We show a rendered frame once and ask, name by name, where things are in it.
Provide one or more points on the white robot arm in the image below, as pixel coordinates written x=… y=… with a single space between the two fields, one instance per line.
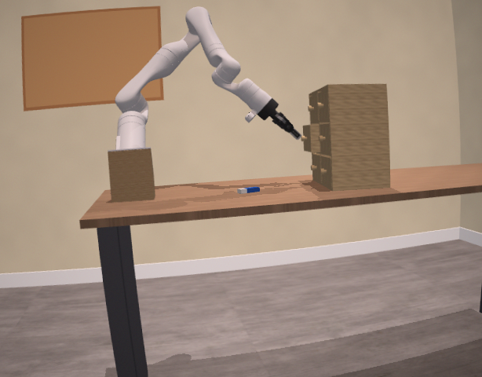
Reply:
x=131 y=125

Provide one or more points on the small wooden chest of drawers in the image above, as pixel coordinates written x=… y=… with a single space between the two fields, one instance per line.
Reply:
x=359 y=136

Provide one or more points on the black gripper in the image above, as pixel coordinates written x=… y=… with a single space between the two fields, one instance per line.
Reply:
x=270 y=110

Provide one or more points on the blue and white eraser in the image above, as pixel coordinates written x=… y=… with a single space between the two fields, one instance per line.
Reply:
x=248 y=190

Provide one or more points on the brown wooden drawer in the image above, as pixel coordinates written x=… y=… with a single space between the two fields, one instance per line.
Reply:
x=316 y=170
x=314 y=112
x=327 y=171
x=324 y=138
x=323 y=105
x=311 y=138

